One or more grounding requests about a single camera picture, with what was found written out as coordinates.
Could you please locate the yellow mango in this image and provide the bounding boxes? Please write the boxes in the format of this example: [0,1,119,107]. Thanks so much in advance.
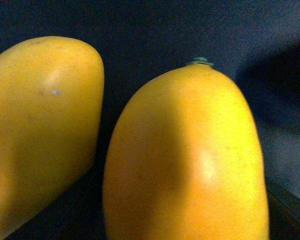
[0,36,105,240]
[102,57,270,240]

